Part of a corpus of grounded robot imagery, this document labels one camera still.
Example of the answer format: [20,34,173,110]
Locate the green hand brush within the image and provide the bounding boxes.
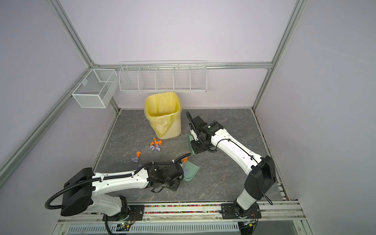
[187,134,195,155]

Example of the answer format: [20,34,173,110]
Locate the green plastic dustpan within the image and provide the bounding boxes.
[183,161,200,182]

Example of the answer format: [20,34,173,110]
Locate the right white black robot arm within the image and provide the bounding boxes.
[186,111,277,214]

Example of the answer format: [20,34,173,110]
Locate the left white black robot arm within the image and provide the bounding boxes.
[45,153,190,221]

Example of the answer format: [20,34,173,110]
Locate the orange purple scraps lower centre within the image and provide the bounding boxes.
[181,157,190,174]

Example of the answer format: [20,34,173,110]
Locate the orange purple scraps near bin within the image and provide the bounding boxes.
[150,138,163,152]

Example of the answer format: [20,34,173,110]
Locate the orange purple scraps left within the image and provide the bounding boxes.
[131,151,141,163]

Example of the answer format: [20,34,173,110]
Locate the yellow lined trash bin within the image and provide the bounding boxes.
[145,92,182,140]

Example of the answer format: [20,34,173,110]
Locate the small white mesh basket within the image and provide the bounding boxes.
[72,69,119,108]

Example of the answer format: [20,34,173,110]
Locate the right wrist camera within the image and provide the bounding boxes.
[190,123,198,141]

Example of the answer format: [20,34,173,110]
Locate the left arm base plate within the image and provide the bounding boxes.
[107,205,145,222]

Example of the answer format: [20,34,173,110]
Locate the long white wire shelf basket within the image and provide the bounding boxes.
[118,60,208,93]

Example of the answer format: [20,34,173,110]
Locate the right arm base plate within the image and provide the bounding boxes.
[220,202,261,219]

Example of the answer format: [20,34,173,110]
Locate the aluminium front rail frame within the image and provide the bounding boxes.
[53,201,312,235]

